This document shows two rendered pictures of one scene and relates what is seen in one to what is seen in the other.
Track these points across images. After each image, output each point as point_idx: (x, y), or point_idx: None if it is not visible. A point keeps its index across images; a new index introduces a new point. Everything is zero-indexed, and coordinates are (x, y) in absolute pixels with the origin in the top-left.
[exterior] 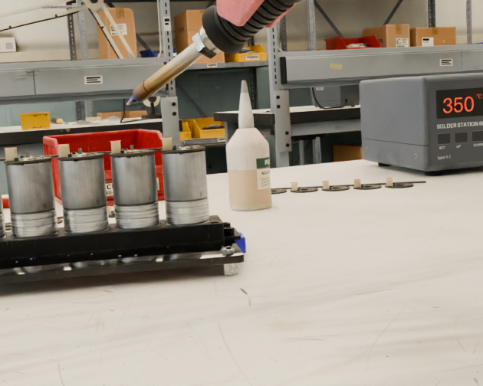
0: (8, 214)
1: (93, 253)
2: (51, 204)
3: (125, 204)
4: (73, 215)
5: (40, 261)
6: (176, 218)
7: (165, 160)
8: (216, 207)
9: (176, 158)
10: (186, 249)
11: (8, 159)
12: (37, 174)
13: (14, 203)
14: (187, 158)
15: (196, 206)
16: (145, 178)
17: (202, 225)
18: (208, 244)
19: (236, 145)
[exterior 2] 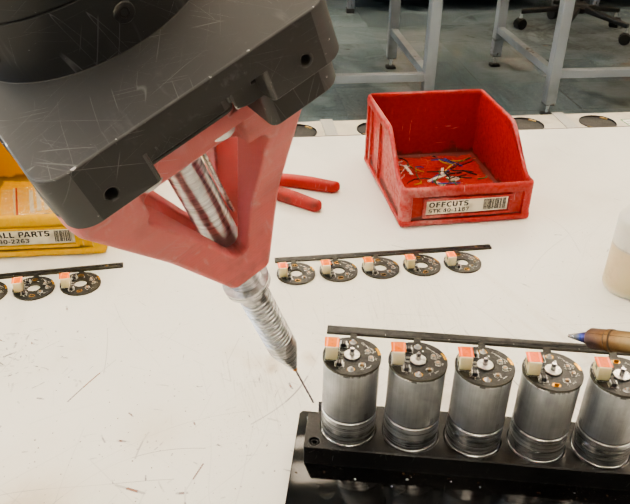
0: (329, 218)
1: (480, 482)
2: (438, 415)
3: (531, 435)
4: (464, 436)
5: (420, 496)
6: (591, 456)
7: (597, 394)
8: (582, 270)
9: (614, 402)
10: None
11: (395, 363)
12: (431, 392)
13: (395, 413)
14: None
15: (622, 450)
16: (565, 414)
17: (623, 474)
18: (628, 501)
19: None
